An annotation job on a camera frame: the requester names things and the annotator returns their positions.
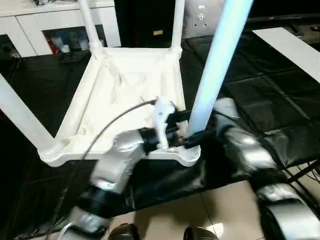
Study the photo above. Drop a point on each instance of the dark left robot foot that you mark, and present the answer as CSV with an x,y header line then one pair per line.
x,y
123,232

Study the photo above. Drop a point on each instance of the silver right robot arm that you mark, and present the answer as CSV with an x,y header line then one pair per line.
x,y
245,147

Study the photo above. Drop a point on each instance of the red box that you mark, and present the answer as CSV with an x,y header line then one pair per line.
x,y
47,43

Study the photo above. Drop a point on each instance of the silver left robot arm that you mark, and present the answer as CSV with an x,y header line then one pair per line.
x,y
112,170

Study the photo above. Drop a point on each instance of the white flat board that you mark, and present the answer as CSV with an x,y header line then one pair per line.
x,y
292,50

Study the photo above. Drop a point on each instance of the black work mat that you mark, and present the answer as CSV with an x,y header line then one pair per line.
x,y
275,100

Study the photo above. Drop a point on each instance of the grey printed cushion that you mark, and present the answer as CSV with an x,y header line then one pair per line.
x,y
200,25

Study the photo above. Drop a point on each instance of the white glass-door cabinet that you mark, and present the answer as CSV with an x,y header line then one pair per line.
x,y
62,15

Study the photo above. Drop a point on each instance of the black folding stand frame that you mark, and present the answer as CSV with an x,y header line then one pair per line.
x,y
303,171

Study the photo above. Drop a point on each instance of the white plastic table leg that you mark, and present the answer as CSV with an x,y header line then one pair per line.
x,y
178,25
90,25
217,62
22,112

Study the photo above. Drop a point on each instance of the small white jar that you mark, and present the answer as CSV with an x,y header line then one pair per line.
x,y
65,48

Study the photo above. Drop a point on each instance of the small yellow label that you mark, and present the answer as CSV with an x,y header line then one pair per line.
x,y
157,32

